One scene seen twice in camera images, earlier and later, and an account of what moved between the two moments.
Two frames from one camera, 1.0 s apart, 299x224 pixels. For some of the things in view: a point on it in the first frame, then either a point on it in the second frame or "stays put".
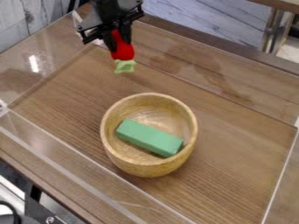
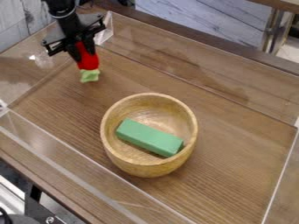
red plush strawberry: (123, 53) -> (88, 63)
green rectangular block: (149, 137) stays put
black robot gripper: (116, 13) -> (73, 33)
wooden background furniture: (276, 26) stays put
